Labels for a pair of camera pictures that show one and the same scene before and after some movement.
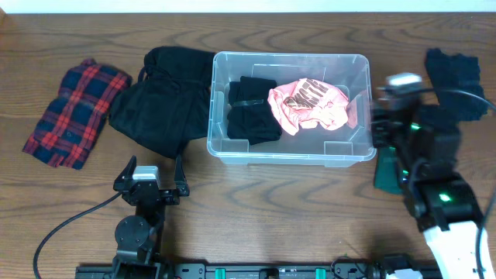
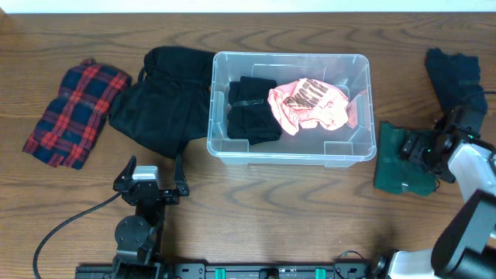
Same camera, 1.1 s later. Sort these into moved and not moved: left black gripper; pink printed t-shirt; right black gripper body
Moved: right black gripper body
Not moved: left black gripper; pink printed t-shirt
